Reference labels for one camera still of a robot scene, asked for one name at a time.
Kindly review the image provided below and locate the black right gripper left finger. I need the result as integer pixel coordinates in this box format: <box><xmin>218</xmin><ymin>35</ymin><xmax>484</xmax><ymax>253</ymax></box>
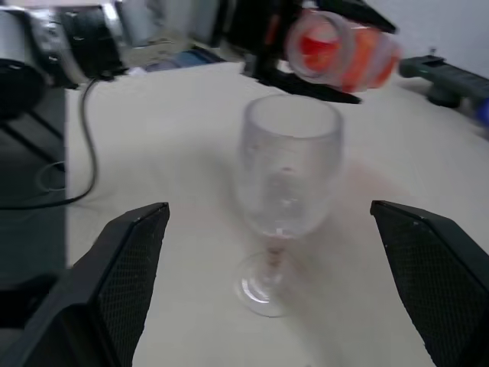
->
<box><xmin>0</xmin><ymin>202</ymin><xmax>170</xmax><ymax>367</ymax></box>

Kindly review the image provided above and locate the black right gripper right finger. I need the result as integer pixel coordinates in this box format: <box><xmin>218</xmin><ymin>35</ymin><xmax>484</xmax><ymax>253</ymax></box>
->
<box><xmin>369</xmin><ymin>200</ymin><xmax>489</xmax><ymax>367</ymax></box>

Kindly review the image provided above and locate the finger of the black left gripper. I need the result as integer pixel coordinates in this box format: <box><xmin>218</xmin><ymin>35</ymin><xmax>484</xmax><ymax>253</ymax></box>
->
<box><xmin>258</xmin><ymin>70</ymin><xmax>363</xmax><ymax>106</ymax></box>
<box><xmin>316</xmin><ymin>0</ymin><xmax>399</xmax><ymax>34</ymax></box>

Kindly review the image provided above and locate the bottle with orange liquid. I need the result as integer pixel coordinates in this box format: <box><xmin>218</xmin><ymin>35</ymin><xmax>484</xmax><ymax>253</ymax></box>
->
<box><xmin>285</xmin><ymin>8</ymin><xmax>403</xmax><ymax>95</ymax></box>

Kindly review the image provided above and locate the clear wine glass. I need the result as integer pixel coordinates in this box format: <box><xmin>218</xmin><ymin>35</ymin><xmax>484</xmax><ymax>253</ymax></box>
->
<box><xmin>233</xmin><ymin>95</ymin><xmax>344</xmax><ymax>319</ymax></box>

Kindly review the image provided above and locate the black handheld controller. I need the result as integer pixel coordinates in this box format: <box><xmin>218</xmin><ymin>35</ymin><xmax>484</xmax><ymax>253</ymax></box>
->
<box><xmin>397</xmin><ymin>54</ymin><xmax>489</xmax><ymax>109</ymax></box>

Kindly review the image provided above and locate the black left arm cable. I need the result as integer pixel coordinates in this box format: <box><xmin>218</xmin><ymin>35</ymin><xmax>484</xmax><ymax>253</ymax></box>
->
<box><xmin>0</xmin><ymin>75</ymin><xmax>99</xmax><ymax>211</ymax></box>

